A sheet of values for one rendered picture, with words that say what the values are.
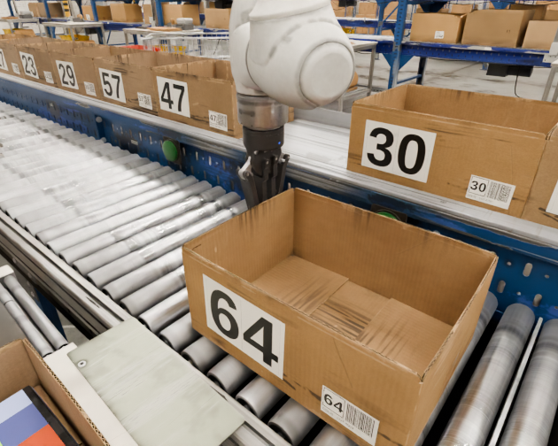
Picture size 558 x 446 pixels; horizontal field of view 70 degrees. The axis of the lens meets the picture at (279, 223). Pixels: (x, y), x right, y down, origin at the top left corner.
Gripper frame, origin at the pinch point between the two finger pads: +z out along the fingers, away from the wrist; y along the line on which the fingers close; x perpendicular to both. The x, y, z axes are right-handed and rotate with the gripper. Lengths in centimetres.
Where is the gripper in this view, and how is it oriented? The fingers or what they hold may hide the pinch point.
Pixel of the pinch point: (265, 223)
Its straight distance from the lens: 81.1
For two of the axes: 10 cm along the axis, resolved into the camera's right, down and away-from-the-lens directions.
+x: 7.6, 3.2, -5.6
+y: -6.4, 3.8, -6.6
